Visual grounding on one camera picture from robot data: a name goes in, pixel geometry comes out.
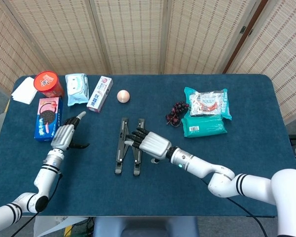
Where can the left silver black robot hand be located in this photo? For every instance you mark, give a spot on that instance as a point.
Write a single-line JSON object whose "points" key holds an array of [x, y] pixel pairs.
{"points": [[62, 135]]}

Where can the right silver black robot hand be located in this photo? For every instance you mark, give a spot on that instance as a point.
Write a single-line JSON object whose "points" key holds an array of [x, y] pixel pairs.
{"points": [[155, 145]]}

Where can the black folding laptop stand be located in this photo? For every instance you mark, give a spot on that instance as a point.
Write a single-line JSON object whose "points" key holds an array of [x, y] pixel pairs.
{"points": [[121, 145]]}

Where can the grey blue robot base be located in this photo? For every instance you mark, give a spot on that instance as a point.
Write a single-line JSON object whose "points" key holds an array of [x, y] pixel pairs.
{"points": [[145, 227]]}

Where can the blue Oreo cookie box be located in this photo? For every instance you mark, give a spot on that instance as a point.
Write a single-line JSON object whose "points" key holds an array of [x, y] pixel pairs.
{"points": [[47, 116]]}

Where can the dark red grape bunch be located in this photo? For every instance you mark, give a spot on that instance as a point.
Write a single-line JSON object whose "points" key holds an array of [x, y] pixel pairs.
{"points": [[176, 109]]}

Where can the light blue wipes pack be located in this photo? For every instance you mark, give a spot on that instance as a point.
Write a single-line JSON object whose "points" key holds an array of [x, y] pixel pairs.
{"points": [[76, 90]]}

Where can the teal snack bag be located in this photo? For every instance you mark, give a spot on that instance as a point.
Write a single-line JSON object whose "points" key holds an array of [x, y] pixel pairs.
{"points": [[204, 127]]}

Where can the white pink toothpaste box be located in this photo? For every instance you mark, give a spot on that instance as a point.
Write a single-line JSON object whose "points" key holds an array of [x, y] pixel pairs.
{"points": [[99, 95]]}

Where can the red round snack tub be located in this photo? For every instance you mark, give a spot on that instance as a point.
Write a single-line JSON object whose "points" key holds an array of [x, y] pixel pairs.
{"points": [[46, 82]]}

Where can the white paper napkins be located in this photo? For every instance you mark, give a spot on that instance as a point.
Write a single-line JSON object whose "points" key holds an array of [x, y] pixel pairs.
{"points": [[24, 91]]}

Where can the pale pink ball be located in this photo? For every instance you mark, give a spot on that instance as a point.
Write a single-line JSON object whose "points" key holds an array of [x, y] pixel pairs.
{"points": [[123, 96]]}

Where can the blue table mat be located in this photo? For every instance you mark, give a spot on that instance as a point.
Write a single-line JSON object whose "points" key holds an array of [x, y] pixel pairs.
{"points": [[113, 197]]}

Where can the teal clear snack packet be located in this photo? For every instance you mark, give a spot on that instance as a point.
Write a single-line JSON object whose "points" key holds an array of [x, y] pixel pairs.
{"points": [[207, 102]]}

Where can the bamboo folding screen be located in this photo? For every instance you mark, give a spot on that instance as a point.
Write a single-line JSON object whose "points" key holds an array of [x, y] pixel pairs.
{"points": [[130, 37]]}

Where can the small metal screen hinge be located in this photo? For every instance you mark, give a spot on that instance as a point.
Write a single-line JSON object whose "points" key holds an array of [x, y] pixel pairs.
{"points": [[250, 32], [243, 29]]}

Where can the brown wooden post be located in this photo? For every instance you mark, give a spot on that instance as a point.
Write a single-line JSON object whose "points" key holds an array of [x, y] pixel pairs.
{"points": [[246, 37]]}

